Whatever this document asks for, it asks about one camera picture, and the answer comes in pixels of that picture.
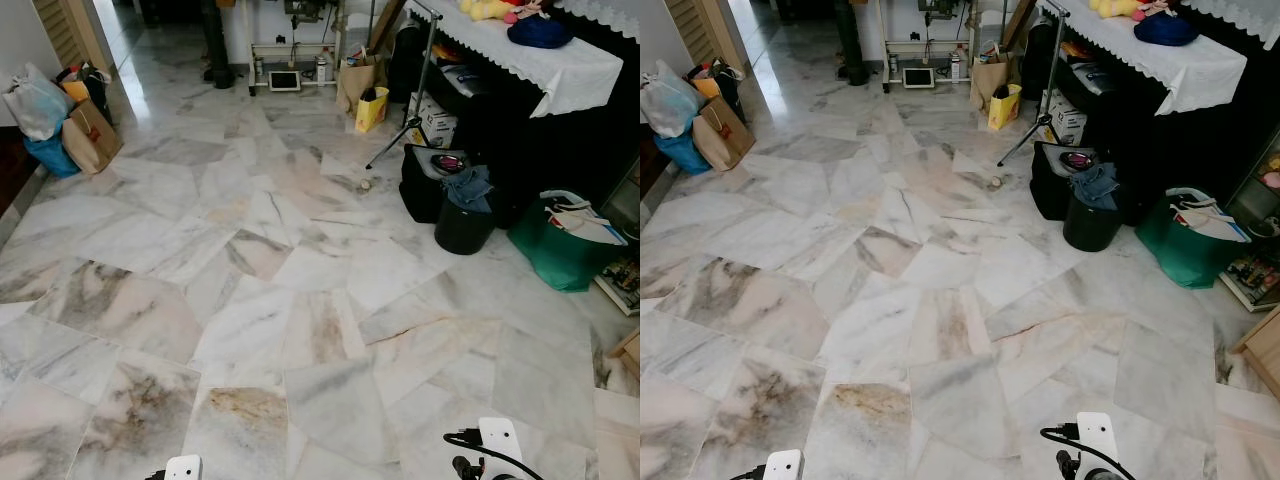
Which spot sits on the black duffel bag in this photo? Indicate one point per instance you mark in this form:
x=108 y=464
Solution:
x=418 y=188
x=1046 y=188

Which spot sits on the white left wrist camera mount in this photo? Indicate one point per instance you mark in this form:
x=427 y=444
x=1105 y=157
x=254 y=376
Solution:
x=184 y=468
x=785 y=465

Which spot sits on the black floor stand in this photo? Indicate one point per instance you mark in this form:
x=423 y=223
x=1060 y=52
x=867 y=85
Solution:
x=850 y=50
x=217 y=50

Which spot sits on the white plastic bag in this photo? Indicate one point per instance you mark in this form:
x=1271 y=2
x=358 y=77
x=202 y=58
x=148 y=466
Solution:
x=35 y=100
x=668 y=100

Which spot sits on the white framed tablet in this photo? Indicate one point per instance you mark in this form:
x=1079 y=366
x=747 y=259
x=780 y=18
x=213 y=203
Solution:
x=918 y=77
x=284 y=80

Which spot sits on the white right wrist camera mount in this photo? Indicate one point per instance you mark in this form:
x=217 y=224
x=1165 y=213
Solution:
x=1097 y=432
x=500 y=440

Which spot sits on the black shopping bag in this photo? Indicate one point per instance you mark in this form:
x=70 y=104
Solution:
x=732 y=90
x=99 y=92

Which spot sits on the black plastic bucket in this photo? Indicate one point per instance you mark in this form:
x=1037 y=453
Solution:
x=1090 y=228
x=462 y=230

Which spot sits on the white cardboard box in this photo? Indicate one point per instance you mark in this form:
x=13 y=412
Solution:
x=1065 y=118
x=437 y=122

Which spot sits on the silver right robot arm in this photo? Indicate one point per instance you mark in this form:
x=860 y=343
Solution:
x=1105 y=474
x=505 y=476

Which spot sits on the white tablecloth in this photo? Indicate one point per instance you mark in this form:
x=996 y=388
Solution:
x=540 y=62
x=1170 y=58

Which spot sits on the yellow plush toy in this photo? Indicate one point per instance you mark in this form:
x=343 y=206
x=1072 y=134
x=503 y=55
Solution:
x=488 y=9
x=1115 y=7

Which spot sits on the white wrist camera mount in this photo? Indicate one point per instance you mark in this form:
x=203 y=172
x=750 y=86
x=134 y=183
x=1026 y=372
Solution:
x=500 y=440
x=184 y=468
x=785 y=465
x=1097 y=432

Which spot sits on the louvred wooden door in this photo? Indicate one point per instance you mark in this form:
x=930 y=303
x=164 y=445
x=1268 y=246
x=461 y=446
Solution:
x=65 y=28
x=695 y=25

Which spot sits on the blue bag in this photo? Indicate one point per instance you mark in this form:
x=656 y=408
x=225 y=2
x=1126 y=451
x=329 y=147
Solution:
x=683 y=152
x=52 y=158

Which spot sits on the yellow paper bag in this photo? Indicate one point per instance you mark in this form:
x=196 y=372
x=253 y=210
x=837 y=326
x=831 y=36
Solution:
x=371 y=110
x=1003 y=108

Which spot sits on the dark blue cap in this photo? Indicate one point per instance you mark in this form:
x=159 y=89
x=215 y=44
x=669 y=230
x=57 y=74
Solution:
x=540 y=32
x=1166 y=28

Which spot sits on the metal tripod stand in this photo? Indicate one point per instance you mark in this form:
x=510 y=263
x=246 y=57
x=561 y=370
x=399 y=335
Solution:
x=428 y=70
x=1054 y=70

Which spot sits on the glass display cabinet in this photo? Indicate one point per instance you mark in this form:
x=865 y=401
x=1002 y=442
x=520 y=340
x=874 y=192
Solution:
x=622 y=278
x=1255 y=235

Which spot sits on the blue denim jeans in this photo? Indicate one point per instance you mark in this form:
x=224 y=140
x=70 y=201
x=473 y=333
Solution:
x=1097 y=184
x=470 y=186

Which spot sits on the green fabric bin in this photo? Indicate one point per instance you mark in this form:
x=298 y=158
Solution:
x=555 y=258
x=1185 y=255

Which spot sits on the small brown paper bag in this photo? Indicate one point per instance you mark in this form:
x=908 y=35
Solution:
x=355 y=82
x=988 y=78

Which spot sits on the white lace cloth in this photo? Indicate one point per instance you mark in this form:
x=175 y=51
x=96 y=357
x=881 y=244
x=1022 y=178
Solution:
x=1235 y=12
x=600 y=12

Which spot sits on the black table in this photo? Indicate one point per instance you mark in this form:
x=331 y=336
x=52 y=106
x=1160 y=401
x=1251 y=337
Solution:
x=1175 y=140
x=565 y=135

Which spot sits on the white metal rack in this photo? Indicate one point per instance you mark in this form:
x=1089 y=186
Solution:
x=290 y=50
x=925 y=46

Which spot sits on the red pink plush toy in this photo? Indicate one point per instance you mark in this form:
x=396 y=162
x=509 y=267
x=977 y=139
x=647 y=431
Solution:
x=530 y=8
x=1157 y=6

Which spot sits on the large brown paper bag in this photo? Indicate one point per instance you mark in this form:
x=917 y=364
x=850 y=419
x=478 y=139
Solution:
x=90 y=138
x=722 y=135

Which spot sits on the white tote bag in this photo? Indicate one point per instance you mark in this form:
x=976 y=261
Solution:
x=1210 y=215
x=582 y=220

